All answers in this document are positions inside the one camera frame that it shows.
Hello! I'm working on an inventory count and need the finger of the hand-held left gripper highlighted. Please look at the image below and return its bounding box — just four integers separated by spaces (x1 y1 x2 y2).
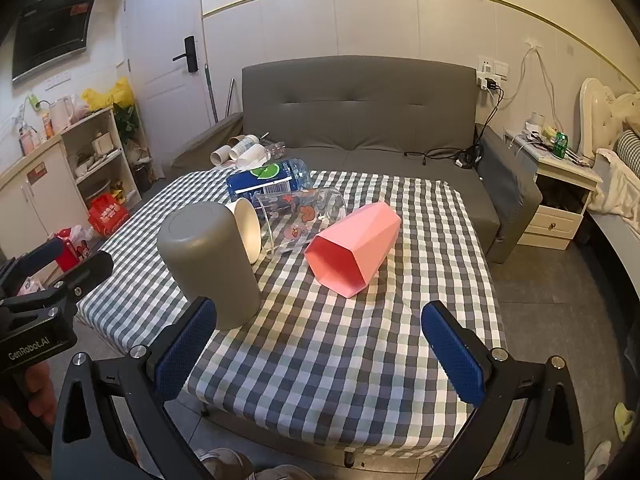
47 251 115 306
0 237 65 287

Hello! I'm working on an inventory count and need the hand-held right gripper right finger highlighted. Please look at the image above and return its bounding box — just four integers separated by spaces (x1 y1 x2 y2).
421 301 586 480

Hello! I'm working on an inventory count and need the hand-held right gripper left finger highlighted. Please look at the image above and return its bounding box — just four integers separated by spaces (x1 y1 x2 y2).
51 296 219 480

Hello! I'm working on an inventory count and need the grey plastic cup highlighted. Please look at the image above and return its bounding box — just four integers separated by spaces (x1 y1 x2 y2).
156 203 263 331

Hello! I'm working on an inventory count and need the white paper cup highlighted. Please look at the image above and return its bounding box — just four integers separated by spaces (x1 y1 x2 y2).
224 198 262 265

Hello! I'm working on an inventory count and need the pink faceted cup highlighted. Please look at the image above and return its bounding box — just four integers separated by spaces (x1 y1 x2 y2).
304 201 402 297

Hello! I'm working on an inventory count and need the clear printed glass cup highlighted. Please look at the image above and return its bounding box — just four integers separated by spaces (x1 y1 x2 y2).
255 186 348 261

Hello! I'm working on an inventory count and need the person's left hand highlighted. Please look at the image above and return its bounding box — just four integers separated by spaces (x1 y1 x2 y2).
25 360 58 430

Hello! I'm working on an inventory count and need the red and white bag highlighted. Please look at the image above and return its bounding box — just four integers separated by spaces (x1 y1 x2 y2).
53 229 94 271

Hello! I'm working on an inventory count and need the white kitchen cabinet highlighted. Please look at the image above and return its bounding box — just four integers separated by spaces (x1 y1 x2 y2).
0 135 91 271

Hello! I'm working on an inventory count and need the red shopping bag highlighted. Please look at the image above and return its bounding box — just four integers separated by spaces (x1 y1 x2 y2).
88 192 131 237

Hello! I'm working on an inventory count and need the white shoe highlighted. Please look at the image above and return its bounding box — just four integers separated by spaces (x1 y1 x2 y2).
196 449 254 480
255 465 314 480

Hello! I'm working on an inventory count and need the checked tablecloth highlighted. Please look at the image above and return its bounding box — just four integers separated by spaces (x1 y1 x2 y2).
74 169 508 453

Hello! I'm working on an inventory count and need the white shelf unit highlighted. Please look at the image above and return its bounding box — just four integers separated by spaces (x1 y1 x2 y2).
60 107 142 211

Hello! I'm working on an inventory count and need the pale pink kettle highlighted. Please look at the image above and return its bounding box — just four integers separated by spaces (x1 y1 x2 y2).
49 97 75 133

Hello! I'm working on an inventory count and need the green plant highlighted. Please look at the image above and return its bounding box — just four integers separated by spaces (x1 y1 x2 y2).
114 102 141 147

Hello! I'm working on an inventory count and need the white nightstand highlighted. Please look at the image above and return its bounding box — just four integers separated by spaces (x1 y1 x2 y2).
504 129 603 251

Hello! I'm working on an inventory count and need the yellow plastic bag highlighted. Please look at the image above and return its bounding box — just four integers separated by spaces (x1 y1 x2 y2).
81 77 135 111

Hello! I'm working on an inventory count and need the white slipper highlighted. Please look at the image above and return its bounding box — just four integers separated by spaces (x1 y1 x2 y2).
585 440 614 480

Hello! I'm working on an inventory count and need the pale green slipper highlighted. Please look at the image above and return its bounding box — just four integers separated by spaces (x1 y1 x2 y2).
614 402 636 441

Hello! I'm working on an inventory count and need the blue label water bottle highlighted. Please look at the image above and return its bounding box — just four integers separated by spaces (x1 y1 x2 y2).
226 158 313 203

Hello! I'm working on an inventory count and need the white printed tube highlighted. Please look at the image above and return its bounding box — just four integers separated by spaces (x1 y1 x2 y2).
230 134 260 159

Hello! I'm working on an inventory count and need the black range hood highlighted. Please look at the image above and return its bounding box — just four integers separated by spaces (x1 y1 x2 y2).
11 0 101 83

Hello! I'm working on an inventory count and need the cream blanket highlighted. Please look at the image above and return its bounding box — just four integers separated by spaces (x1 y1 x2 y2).
587 149 640 236

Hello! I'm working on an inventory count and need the black door lock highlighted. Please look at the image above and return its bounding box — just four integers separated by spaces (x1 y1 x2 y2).
172 36 197 72

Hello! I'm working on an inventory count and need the white door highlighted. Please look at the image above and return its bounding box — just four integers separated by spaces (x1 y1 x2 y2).
122 0 217 181

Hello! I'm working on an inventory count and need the grey sofa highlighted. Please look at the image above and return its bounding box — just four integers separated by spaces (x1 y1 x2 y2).
167 55 543 266

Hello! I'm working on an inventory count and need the checked pillow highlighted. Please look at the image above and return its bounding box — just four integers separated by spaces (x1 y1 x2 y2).
614 130 640 174

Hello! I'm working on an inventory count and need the cream bed headboard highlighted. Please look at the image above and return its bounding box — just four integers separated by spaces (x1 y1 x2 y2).
579 78 640 161

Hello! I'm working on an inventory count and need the black cable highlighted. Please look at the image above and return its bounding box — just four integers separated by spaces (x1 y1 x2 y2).
402 144 484 169

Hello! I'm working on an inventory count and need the green mop handle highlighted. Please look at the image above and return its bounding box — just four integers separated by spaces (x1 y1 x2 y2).
202 62 220 124

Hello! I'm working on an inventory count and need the white wall socket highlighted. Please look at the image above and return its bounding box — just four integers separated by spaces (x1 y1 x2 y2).
477 55 510 81

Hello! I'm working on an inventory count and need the white cable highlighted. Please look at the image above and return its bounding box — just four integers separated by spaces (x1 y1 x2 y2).
509 37 566 132

